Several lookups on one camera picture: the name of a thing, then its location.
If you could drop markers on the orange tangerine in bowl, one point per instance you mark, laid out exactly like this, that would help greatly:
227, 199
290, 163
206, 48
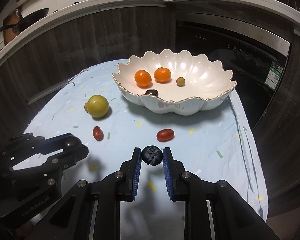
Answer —
162, 75

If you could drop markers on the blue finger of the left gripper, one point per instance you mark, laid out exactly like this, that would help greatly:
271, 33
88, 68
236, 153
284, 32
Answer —
50, 145
57, 163

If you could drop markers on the white scalloped fruit bowl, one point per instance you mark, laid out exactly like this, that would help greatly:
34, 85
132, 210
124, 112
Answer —
207, 84

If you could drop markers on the small tan longan in bowl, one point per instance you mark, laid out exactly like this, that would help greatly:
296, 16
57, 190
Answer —
180, 82

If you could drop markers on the small tan longan on cloth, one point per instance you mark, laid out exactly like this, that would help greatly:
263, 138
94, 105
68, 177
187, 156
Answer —
86, 107

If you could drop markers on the large yellow-green citrus fruit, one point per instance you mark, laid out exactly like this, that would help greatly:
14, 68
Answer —
97, 106

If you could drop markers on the black wok pan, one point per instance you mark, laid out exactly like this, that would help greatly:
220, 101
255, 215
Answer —
24, 23

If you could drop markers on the light blue patterned cloth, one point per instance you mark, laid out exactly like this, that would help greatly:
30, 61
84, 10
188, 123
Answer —
215, 145

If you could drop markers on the dark blueberry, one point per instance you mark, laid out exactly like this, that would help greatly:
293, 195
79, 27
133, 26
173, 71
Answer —
152, 155

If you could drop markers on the built-in black dishwasher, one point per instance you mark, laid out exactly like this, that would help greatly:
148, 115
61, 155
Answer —
256, 56

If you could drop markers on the red cherry tomato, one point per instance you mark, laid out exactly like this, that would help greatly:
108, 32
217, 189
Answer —
165, 135
98, 133

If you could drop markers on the orange tangerine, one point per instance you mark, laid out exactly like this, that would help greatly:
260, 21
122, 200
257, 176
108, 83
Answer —
162, 75
143, 78

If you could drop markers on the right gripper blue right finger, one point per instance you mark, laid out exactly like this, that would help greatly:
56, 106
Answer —
212, 210

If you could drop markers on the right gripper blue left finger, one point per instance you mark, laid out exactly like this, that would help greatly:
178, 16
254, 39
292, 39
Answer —
92, 210

